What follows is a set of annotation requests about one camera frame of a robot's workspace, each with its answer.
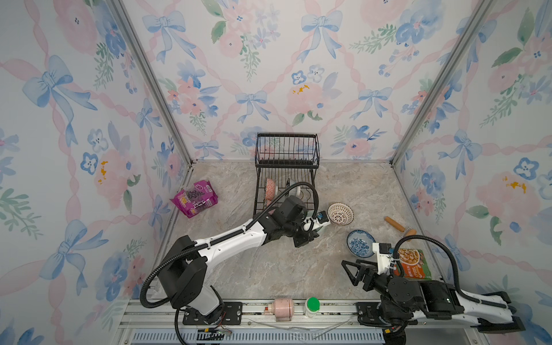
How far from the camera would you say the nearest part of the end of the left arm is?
680 millimetres

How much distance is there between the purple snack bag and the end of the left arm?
489 millimetres

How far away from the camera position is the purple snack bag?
38.3 inches
